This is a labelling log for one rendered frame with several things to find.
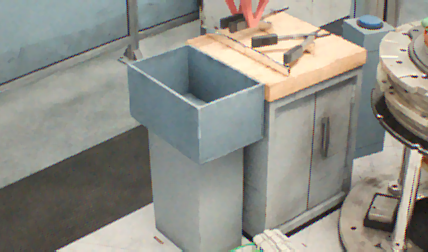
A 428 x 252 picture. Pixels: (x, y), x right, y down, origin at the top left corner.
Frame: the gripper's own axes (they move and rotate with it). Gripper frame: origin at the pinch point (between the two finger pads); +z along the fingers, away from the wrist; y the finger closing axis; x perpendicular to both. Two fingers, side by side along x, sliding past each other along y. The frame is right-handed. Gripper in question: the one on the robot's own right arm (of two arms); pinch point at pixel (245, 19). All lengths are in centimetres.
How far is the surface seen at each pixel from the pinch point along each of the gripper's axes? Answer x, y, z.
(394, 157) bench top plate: 29.0, 10.9, 31.3
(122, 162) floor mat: 50, -123, 109
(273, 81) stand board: -6.9, 13.2, 3.0
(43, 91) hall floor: 54, -199, 111
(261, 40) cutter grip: -2.9, 6.5, 0.5
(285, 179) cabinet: -3.5, 13.2, 20.2
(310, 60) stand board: 1.8, 11.8, 2.9
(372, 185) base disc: 16.2, 15.7, 29.3
